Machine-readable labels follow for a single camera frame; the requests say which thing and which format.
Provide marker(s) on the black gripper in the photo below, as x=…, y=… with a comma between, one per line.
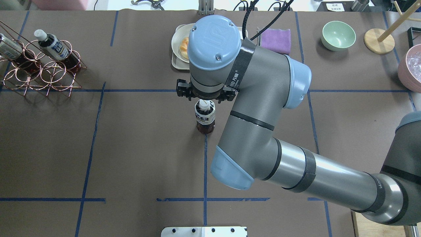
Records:
x=183, y=90

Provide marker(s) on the tea bottle white cap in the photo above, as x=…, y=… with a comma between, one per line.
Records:
x=205, y=116

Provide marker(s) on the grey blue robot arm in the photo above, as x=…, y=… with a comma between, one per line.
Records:
x=268, y=82

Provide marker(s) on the cream serving tray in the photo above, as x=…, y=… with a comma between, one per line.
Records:
x=178, y=64

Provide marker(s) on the tea bottle right rack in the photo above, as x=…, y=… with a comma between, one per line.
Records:
x=54, y=48

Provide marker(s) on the tea bottle rack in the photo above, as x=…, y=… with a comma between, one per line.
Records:
x=54, y=48
x=24, y=59

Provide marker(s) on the tea bottle upper rack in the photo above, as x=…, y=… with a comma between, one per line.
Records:
x=24, y=59

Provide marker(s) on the glazed donut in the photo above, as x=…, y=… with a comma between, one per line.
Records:
x=183, y=48

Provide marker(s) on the white round plate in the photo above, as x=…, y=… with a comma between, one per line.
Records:
x=181, y=32

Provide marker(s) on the purple folded cloth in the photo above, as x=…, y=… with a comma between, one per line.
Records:
x=276, y=40

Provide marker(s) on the mint green bowl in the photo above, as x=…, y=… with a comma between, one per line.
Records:
x=337, y=36

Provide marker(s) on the wooden stand round base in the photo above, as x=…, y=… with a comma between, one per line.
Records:
x=381, y=41

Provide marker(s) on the pink bowl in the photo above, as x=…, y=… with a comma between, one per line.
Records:
x=405, y=75

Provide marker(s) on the clear ice cubes pile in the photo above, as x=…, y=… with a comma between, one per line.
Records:
x=413, y=61

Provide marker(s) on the dark framed board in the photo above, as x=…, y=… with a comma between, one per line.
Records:
x=414, y=36

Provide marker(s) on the aluminium frame post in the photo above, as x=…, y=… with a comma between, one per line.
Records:
x=205, y=7

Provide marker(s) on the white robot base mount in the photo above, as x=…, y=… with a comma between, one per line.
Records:
x=205, y=231

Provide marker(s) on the copper wire bottle rack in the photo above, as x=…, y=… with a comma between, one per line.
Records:
x=51, y=77

